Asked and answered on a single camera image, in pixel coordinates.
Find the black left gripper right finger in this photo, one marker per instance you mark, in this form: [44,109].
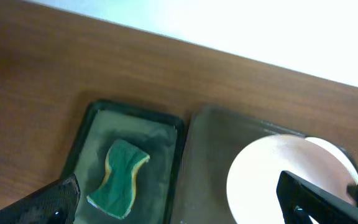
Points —
[301,202]

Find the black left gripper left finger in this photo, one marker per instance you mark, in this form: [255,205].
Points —
[55,203]

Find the pink plate with green stain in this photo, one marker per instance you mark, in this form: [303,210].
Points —
[253,176]

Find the yellow green sponge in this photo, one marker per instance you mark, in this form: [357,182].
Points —
[116,194]

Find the cream plate with green stain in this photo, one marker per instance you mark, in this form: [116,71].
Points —
[339,154]

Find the black water tray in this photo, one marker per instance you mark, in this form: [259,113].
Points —
[160,135]

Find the dark brown serving tray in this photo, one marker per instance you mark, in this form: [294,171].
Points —
[215,138]

